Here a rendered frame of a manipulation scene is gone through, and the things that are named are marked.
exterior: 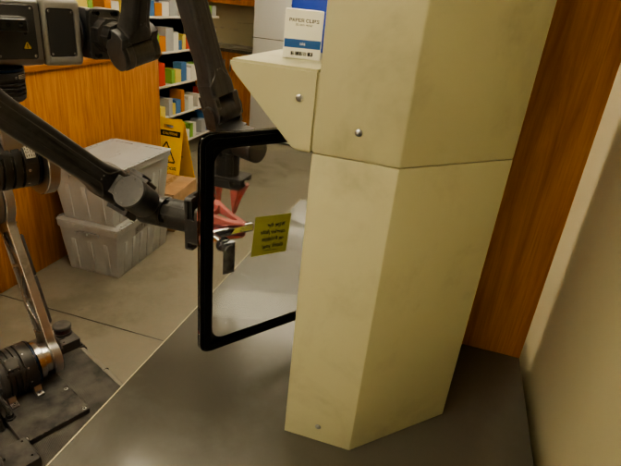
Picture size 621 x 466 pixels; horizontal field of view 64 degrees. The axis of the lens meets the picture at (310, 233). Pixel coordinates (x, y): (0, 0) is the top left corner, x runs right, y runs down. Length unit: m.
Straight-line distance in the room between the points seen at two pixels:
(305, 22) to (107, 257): 2.53
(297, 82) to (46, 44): 0.91
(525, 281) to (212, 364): 0.63
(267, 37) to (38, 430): 4.76
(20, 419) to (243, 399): 1.16
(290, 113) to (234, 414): 0.52
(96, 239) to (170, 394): 2.19
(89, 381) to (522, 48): 1.80
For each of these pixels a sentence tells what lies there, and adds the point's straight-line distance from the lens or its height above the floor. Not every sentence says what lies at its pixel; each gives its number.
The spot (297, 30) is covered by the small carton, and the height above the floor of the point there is 1.55.
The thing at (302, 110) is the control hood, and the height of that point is 1.46.
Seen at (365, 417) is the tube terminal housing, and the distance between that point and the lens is 0.84.
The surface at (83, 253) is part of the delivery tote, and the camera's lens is 3.20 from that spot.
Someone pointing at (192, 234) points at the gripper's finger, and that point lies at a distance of 0.91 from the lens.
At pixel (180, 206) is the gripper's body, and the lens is 0.93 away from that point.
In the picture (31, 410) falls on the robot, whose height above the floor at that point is 0.26.
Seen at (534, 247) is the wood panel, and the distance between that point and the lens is 1.05.
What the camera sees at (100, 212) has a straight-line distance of 2.99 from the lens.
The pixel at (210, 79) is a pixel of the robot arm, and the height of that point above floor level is 1.41.
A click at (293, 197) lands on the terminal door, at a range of 0.89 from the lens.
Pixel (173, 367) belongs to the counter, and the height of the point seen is 0.94.
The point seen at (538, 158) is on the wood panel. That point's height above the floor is 1.36.
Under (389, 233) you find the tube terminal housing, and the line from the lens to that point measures 0.64.
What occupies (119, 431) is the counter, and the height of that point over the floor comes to 0.94.
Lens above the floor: 1.58
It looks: 25 degrees down
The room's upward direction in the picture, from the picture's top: 6 degrees clockwise
